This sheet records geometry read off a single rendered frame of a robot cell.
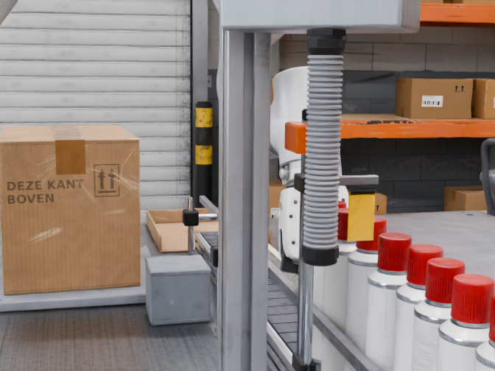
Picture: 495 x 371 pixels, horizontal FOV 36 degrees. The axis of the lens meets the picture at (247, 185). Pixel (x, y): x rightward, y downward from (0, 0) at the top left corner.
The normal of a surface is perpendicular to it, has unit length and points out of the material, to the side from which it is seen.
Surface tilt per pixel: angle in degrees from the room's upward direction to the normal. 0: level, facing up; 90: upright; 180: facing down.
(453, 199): 90
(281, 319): 0
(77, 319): 0
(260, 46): 90
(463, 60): 90
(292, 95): 75
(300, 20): 90
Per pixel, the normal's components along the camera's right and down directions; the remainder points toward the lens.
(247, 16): -0.37, 0.15
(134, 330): 0.01, -0.99
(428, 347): -0.68, 0.11
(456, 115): 0.15, 0.19
